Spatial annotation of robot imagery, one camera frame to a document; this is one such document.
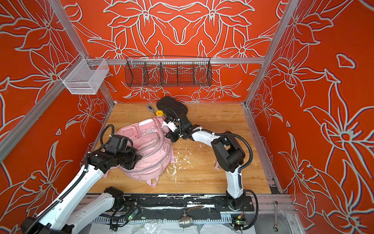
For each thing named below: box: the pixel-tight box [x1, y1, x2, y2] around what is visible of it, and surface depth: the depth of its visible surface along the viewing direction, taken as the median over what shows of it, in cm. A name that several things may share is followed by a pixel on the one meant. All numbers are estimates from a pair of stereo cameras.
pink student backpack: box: [102, 117, 175, 188], surface depth 81 cm
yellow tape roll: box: [155, 110, 164, 117], surface depth 112 cm
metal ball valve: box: [179, 205, 205, 229], surface depth 67 cm
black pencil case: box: [156, 96, 188, 119], surface depth 113 cm
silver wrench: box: [273, 200, 279, 233], surface depth 70 cm
